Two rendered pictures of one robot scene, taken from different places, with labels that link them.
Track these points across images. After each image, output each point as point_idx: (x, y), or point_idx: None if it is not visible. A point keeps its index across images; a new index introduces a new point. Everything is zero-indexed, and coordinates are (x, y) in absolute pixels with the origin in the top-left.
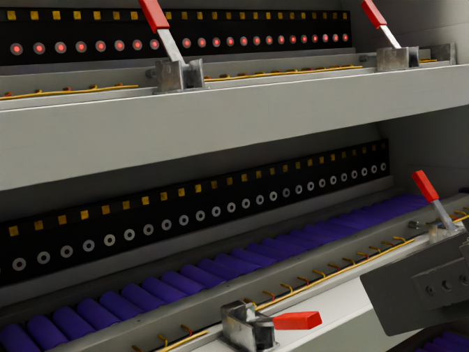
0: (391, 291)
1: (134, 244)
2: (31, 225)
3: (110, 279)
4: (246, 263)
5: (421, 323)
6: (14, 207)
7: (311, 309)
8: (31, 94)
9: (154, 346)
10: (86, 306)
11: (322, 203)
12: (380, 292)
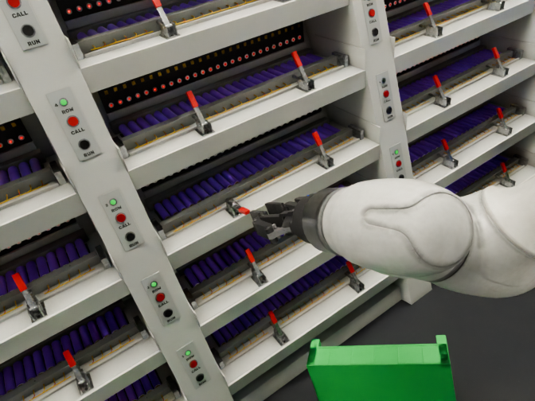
0: (254, 217)
1: (196, 166)
2: None
3: (188, 181)
4: (239, 174)
5: None
6: None
7: (259, 196)
8: (154, 140)
9: (205, 212)
10: (181, 195)
11: (281, 134)
12: (252, 216)
